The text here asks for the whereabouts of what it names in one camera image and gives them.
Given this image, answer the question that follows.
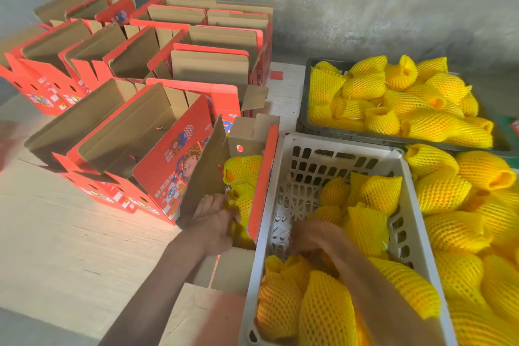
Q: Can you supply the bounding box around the person's right hand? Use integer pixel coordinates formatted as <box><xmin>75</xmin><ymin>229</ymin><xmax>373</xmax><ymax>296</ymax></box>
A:
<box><xmin>290</xmin><ymin>219</ymin><xmax>348</xmax><ymax>263</ymax></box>

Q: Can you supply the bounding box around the group of red cardboard boxes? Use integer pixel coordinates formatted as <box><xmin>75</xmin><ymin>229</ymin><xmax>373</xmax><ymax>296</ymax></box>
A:
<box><xmin>0</xmin><ymin>0</ymin><xmax>274</xmax><ymax>225</ymax></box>

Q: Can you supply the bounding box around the yellow foam-netted fruit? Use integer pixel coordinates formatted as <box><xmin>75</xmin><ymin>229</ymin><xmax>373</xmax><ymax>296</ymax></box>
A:
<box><xmin>243</xmin><ymin>154</ymin><xmax>264</xmax><ymax>186</ymax></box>
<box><xmin>227</xmin><ymin>218</ymin><xmax>256</xmax><ymax>250</ymax></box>
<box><xmin>222</xmin><ymin>156</ymin><xmax>250</xmax><ymax>186</ymax></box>
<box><xmin>228</xmin><ymin>183</ymin><xmax>257</xmax><ymax>225</ymax></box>

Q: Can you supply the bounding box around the open red printed carton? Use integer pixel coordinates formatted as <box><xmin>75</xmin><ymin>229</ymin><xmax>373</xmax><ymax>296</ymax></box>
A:
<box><xmin>160</xmin><ymin>113</ymin><xmax>281</xmax><ymax>346</ymax></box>

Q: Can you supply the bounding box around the white plastic crate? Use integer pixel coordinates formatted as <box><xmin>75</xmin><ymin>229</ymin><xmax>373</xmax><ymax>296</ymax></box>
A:
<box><xmin>238</xmin><ymin>132</ymin><xmax>459</xmax><ymax>346</ymax></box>

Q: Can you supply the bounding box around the black plastic crate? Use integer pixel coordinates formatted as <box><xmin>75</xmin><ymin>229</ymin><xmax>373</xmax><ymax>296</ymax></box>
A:
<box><xmin>295</xmin><ymin>57</ymin><xmax>519</xmax><ymax>158</ymax></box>

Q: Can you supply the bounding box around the green object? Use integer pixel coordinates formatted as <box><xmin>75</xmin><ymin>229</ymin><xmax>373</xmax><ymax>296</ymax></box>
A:
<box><xmin>492</xmin><ymin>115</ymin><xmax>519</xmax><ymax>152</ymax></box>

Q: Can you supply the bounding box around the pile of yellow netted fruits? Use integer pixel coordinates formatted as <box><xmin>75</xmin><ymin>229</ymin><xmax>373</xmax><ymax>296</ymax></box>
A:
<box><xmin>307</xmin><ymin>55</ymin><xmax>495</xmax><ymax>149</ymax></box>
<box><xmin>255</xmin><ymin>172</ymin><xmax>443</xmax><ymax>346</ymax></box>
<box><xmin>405</xmin><ymin>143</ymin><xmax>519</xmax><ymax>346</ymax></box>

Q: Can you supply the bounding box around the person's right forearm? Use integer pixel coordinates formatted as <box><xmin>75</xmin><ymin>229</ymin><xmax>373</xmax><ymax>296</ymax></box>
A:
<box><xmin>322</xmin><ymin>232</ymin><xmax>447</xmax><ymax>346</ymax></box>

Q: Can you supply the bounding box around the person's left hand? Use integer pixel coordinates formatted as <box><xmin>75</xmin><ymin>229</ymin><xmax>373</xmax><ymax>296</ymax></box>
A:
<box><xmin>178</xmin><ymin>194</ymin><xmax>241</xmax><ymax>257</ymax></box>

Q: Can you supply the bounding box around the person's left forearm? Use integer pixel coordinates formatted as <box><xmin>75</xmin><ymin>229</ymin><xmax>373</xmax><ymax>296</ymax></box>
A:
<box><xmin>98</xmin><ymin>234</ymin><xmax>232</xmax><ymax>346</ymax></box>

